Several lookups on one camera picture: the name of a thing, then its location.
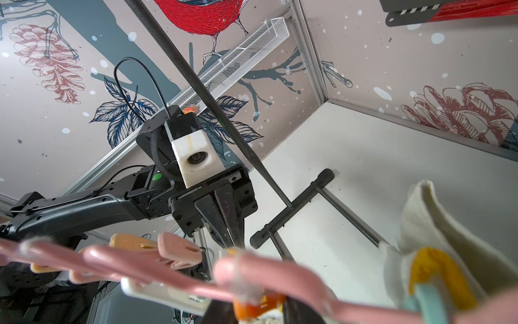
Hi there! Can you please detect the white glove yellow cuff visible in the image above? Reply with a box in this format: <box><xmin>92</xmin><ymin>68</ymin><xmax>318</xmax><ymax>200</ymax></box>
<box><xmin>379</xmin><ymin>243</ymin><xmax>488</xmax><ymax>321</ymax></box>

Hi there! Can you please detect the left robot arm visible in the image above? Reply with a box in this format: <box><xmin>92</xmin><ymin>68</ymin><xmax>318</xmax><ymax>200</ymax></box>
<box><xmin>1</xmin><ymin>106</ymin><xmax>257</xmax><ymax>311</ymax></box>

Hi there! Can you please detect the white wire mesh shelf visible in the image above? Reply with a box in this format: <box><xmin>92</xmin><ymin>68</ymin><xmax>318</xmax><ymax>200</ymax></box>
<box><xmin>167</xmin><ymin>17</ymin><xmax>291</xmax><ymax>114</ymax></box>

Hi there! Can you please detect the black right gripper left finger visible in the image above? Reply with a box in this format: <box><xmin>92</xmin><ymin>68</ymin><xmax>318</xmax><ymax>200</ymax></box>
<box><xmin>200</xmin><ymin>300</ymin><xmax>239</xmax><ymax>324</ymax></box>

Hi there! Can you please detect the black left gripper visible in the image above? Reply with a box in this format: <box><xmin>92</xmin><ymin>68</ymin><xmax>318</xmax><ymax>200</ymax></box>
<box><xmin>169</xmin><ymin>163</ymin><xmax>258</xmax><ymax>248</ymax></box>

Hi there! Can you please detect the orange snack packet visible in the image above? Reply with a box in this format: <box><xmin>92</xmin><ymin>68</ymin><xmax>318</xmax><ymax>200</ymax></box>
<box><xmin>183</xmin><ymin>105</ymin><xmax>198</xmax><ymax>114</ymax></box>

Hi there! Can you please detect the black wall basket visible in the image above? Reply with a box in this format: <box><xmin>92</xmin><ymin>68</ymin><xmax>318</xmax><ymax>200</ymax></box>
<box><xmin>380</xmin><ymin>0</ymin><xmax>456</xmax><ymax>27</ymax></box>

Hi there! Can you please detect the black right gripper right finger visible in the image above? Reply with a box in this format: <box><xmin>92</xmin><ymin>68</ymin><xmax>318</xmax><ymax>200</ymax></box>
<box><xmin>283</xmin><ymin>297</ymin><xmax>325</xmax><ymax>324</ymax></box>

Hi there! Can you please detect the knit glove yellow cuff bottom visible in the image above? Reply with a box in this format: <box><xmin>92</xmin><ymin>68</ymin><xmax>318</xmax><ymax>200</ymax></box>
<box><xmin>216</xmin><ymin>248</ymin><xmax>336</xmax><ymax>323</ymax></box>

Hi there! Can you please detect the pink clip hanger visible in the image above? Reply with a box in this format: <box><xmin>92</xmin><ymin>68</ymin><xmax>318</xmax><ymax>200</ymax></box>
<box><xmin>0</xmin><ymin>236</ymin><xmax>518</xmax><ymax>324</ymax></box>

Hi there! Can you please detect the pink clothespin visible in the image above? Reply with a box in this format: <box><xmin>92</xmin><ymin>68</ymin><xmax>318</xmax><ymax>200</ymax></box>
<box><xmin>81</xmin><ymin>232</ymin><xmax>202</xmax><ymax>284</ymax></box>

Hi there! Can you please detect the red cassava chips bag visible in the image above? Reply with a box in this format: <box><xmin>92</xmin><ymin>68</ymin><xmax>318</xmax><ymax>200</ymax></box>
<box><xmin>429</xmin><ymin>0</ymin><xmax>517</xmax><ymax>22</ymax></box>

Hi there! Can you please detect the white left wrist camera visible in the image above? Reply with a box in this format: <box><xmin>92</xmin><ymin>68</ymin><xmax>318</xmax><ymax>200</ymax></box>
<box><xmin>165</xmin><ymin>113</ymin><xmax>225</xmax><ymax>188</ymax></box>

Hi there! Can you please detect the black garment rack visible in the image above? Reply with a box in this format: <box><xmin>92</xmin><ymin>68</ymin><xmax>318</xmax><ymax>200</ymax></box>
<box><xmin>126</xmin><ymin>0</ymin><xmax>385</xmax><ymax>258</ymax></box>

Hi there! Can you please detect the orange clothespin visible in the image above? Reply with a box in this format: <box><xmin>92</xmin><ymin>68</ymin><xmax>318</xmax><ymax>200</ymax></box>
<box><xmin>233</xmin><ymin>292</ymin><xmax>287</xmax><ymax>323</ymax></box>

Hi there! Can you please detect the teal clothespin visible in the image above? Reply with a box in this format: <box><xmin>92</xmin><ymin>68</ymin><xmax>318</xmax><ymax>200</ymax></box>
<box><xmin>414</xmin><ymin>281</ymin><xmax>451</xmax><ymax>324</ymax></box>

